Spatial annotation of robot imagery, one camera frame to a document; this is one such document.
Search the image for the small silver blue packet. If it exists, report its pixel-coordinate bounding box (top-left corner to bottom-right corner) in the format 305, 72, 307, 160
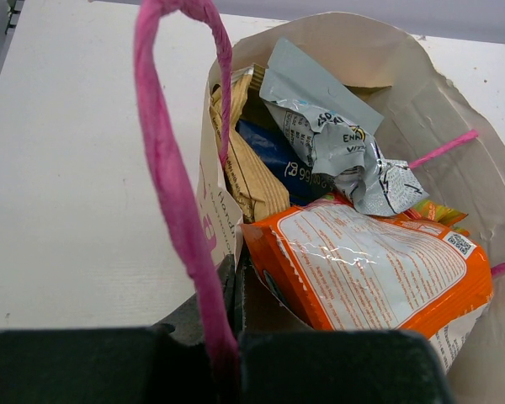
259, 38, 428, 216

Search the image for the orange snack packet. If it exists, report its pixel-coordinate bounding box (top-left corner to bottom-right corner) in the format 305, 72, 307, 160
242, 195, 493, 369

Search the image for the yellow gummy candy bag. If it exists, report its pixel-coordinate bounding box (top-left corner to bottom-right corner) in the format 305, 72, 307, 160
406, 199, 470, 237

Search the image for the blue Kettle chips bag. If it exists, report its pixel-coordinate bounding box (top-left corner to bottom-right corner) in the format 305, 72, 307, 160
237, 120, 333, 206

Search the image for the large tan chips bag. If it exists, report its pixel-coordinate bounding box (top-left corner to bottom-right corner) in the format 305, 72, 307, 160
224, 66, 290, 223

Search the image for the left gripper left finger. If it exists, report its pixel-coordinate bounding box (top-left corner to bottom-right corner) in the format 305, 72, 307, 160
0, 252, 239, 404

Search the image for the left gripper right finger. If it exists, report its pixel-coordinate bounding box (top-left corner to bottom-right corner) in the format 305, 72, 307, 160
234, 256, 453, 403

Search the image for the pink and cream paper bag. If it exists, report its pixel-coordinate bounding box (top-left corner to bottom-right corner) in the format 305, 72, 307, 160
133, 1, 505, 403

